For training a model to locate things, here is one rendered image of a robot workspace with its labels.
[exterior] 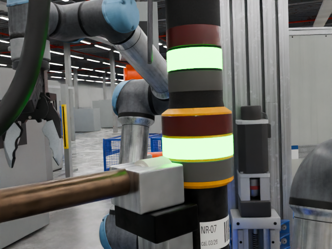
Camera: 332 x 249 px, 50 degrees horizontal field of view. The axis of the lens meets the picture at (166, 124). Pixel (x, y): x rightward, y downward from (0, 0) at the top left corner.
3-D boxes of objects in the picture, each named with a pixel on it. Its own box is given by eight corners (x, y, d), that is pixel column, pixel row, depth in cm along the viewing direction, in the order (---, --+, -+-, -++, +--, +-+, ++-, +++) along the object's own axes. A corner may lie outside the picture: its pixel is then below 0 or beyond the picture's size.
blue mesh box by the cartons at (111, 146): (103, 187, 716) (101, 138, 711) (129, 174, 837) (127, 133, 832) (144, 188, 689) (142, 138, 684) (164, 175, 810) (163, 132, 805)
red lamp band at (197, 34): (192, 43, 19) (191, 20, 19) (155, 52, 22) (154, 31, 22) (233, 47, 22) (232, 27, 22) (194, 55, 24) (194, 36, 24)
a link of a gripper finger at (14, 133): (20, 164, 76) (34, 123, 76) (10, 169, 70) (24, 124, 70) (6, 159, 76) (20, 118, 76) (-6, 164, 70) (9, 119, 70)
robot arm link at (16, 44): (44, 37, 68) (0, 38, 68) (45, 61, 69) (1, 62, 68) (53, 43, 76) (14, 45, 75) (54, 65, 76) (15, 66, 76)
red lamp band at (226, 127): (196, 138, 19) (195, 115, 19) (147, 135, 22) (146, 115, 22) (247, 132, 22) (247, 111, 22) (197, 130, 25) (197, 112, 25)
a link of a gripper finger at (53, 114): (68, 134, 72) (50, 94, 72) (67, 135, 71) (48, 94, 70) (47, 144, 72) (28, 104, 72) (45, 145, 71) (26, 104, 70)
